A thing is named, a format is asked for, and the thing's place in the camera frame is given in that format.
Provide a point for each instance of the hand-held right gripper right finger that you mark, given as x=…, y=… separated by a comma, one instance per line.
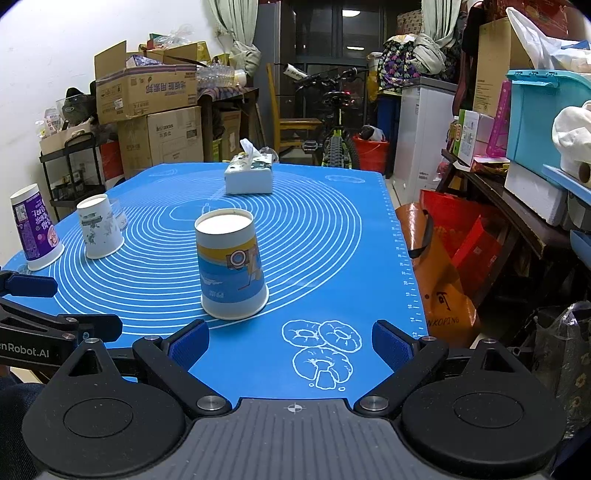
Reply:
x=392, y=346

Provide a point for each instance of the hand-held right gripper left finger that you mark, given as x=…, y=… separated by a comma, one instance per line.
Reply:
x=189, y=344

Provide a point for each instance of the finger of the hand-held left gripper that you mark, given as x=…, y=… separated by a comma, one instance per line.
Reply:
x=101, y=327
x=32, y=286

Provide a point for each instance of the blue and yellow paper cup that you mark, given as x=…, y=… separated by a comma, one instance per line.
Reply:
x=231, y=277

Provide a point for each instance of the purple and white paper cup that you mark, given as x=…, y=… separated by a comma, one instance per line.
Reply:
x=34, y=230

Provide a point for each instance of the white paper cup green print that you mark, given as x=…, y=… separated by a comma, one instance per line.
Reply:
x=99, y=230

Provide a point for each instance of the clear plastic cup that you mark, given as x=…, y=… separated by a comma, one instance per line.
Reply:
x=121, y=217

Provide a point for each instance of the person's dark trouser leg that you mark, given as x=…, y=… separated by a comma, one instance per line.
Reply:
x=14, y=415

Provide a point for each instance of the orange shopping bag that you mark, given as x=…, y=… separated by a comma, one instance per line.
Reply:
x=443, y=295

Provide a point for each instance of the blue silicone baking mat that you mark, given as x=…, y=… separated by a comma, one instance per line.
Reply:
x=323, y=258

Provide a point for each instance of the black metal trolley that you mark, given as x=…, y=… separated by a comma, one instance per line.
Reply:
x=69, y=175

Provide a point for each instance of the red paper bag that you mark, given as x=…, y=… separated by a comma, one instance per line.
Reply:
x=475, y=249

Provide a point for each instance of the small open cardboard box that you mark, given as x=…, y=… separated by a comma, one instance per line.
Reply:
x=60, y=138

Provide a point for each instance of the white tissue box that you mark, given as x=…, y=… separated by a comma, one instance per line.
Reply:
x=249, y=180

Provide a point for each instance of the clear flower print bag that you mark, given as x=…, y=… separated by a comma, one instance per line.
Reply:
x=568, y=360

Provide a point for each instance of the dark wooden shelf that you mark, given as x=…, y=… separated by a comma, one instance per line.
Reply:
x=503, y=198

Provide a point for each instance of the red plastic bucket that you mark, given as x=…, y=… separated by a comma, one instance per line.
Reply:
x=371, y=157

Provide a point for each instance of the large plain cardboard box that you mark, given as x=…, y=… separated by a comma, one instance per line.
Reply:
x=161, y=143

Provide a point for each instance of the black and green bicycle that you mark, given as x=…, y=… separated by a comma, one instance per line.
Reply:
x=339, y=147

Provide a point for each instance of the white foam block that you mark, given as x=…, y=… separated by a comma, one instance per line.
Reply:
x=531, y=191

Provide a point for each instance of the open printed cardboard box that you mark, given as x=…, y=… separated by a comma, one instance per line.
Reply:
x=143, y=92

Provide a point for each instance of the green and white carton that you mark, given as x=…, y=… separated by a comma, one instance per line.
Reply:
x=471, y=134

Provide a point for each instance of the wooden chair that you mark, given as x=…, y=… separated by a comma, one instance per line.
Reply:
x=286, y=122

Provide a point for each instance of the dark wooden side table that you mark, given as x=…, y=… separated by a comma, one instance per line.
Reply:
x=226, y=99

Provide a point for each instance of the pink plastic basket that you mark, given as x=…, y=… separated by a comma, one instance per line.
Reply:
x=501, y=120

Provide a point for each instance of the teal plastic storage bin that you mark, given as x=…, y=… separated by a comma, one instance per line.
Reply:
x=535, y=124

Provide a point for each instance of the bundle of clear plastic bottles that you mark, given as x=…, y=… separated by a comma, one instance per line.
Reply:
x=217, y=74

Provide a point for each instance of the white cloth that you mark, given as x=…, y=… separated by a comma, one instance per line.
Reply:
x=575, y=134

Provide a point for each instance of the pile of clothes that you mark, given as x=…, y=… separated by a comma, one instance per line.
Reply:
x=406, y=60

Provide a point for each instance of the tall brown cardboard box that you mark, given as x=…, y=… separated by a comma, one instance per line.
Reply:
x=496, y=64

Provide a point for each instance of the grey refrigerator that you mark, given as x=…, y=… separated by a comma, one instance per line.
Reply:
x=272, y=46

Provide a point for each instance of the pale green curtain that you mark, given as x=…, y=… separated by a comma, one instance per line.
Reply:
x=438, y=23
x=231, y=23

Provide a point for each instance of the white plastic bag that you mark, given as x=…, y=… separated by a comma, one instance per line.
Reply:
x=535, y=41

